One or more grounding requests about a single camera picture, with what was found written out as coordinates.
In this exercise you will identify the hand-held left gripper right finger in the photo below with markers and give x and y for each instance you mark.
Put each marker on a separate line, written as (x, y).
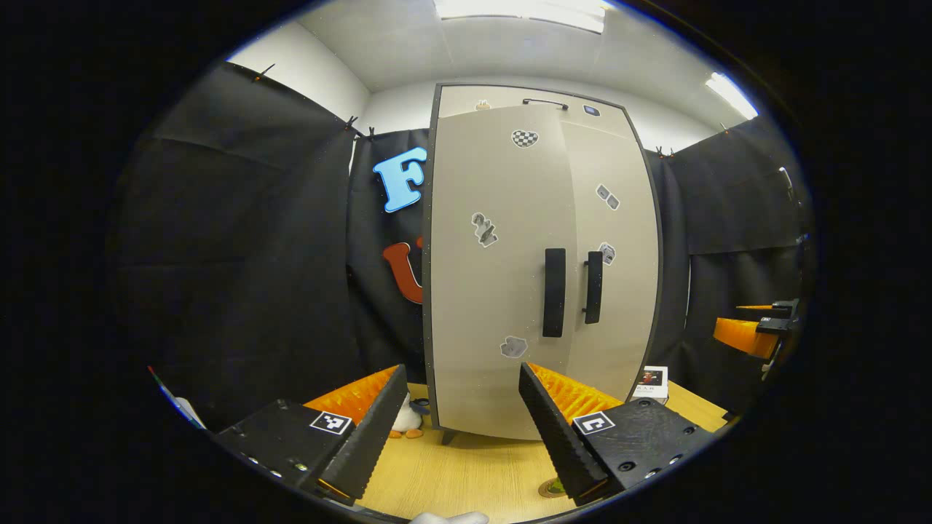
(557, 437)

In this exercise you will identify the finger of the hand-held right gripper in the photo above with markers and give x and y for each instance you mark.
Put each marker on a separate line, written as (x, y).
(743, 336)
(783, 309)

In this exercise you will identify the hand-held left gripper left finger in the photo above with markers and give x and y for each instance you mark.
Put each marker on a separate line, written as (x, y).
(371, 437)

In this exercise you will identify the round brown coaster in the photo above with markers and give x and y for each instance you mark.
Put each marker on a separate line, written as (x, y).
(546, 491)

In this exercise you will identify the grey cabinet door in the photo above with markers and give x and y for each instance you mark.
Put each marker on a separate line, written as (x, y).
(626, 327)
(495, 291)

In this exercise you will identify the grey cabinet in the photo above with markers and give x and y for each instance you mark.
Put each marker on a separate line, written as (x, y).
(425, 306)

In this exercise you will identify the grey cabinet drawer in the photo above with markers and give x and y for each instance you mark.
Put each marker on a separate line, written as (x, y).
(502, 98)

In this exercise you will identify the small penguin plush toy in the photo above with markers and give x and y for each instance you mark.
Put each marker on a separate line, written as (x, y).
(408, 421)

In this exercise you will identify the white blue object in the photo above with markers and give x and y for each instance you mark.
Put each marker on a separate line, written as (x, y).
(182, 407)

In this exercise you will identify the ceiling light panel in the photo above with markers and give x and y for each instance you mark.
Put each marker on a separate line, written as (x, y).
(520, 11)
(730, 94)

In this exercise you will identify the black backdrop cloth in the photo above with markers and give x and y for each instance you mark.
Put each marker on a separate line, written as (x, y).
(240, 255)

